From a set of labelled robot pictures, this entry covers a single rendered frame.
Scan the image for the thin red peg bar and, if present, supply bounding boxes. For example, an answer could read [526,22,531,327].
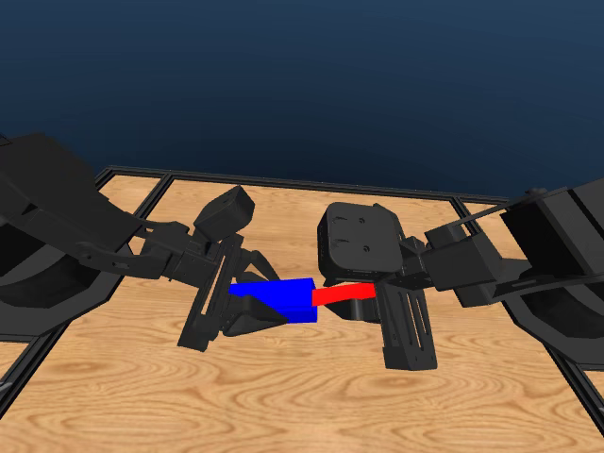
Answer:
[311,281,378,309]

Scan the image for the blue hollow socket block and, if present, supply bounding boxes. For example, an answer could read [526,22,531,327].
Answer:
[228,277,319,326]

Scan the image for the black table frame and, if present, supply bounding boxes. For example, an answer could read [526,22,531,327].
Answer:
[0,164,604,426]

